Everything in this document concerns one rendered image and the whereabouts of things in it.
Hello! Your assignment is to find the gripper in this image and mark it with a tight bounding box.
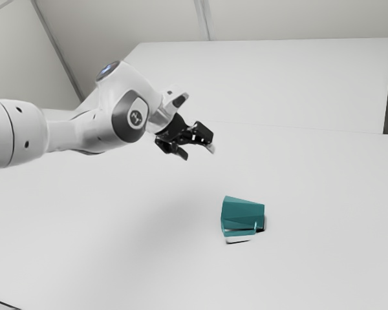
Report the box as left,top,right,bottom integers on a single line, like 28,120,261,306
153,112,217,161

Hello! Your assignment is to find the teal faceted mug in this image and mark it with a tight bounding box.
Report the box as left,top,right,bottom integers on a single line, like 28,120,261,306
221,195,266,242

